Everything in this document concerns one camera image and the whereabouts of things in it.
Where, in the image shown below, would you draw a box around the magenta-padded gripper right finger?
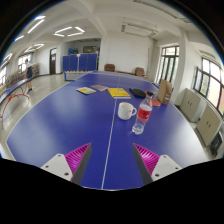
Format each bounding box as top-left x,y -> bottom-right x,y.
132,142 -> 183,187

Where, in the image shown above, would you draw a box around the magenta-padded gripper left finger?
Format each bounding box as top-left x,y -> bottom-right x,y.
40,142 -> 93,186

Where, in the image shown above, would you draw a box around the clear red-labelled drink bottle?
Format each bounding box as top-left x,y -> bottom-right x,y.
131,93 -> 154,136

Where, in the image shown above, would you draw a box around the white mug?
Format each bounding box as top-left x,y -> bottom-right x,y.
117,101 -> 138,121

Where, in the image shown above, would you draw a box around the black table tennis paddle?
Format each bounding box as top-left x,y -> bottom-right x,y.
128,87 -> 147,99

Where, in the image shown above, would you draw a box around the small yellow and blue book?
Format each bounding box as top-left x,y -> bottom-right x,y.
76,86 -> 97,96

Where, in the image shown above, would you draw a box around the beige cabinet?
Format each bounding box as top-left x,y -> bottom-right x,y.
195,104 -> 223,148
179,88 -> 203,123

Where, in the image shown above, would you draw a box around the brown cardboard box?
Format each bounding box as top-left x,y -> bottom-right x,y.
157,79 -> 173,106

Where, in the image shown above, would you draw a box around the grey thin book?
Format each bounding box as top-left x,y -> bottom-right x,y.
89,84 -> 109,92

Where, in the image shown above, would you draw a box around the blue-framed court barrier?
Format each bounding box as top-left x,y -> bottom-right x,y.
63,70 -> 95,82

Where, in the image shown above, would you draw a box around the brown armchair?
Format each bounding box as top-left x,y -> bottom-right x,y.
103,63 -> 116,73
134,66 -> 147,78

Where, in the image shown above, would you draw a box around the blue red-legged table tennis table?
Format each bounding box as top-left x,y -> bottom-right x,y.
0,78 -> 31,129

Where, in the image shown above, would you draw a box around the blue partition panels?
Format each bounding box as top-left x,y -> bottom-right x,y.
62,52 -> 99,73

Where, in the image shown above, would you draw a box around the black-framed window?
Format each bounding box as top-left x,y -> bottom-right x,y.
156,45 -> 180,84
193,57 -> 224,116

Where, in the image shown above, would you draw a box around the person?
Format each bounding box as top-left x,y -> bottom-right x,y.
24,58 -> 34,94

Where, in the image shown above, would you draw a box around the dark door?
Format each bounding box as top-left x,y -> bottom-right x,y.
49,47 -> 58,75

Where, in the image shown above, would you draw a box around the shelf unit with books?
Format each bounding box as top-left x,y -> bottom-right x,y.
4,63 -> 40,88

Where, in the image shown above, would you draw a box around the white ceiling air conditioner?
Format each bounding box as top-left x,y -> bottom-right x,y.
120,22 -> 159,39

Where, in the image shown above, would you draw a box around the ceiling strip lights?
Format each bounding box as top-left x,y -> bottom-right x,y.
1,14 -> 86,68

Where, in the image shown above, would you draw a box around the framed wall picture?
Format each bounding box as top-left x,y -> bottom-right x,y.
82,45 -> 98,54

